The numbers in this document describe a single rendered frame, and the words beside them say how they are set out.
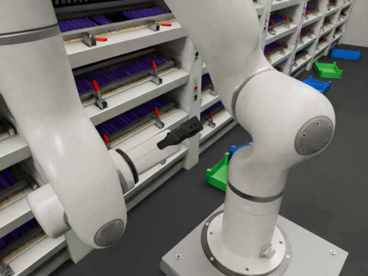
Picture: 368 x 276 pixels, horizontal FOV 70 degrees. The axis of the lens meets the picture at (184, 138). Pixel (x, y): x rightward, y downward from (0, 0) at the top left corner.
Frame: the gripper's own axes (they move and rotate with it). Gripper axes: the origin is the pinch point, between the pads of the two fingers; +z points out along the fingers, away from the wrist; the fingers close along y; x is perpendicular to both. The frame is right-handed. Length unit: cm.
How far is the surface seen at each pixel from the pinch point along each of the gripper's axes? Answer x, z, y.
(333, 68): -22, 264, -116
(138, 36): 35.1, 17.5, -25.6
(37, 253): -9, -40, -56
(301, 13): 32, 181, -69
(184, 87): 18, 41, -52
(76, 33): 39.8, -1.6, -22.1
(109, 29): 39.9, 9.6, -25.1
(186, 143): -5, 37, -71
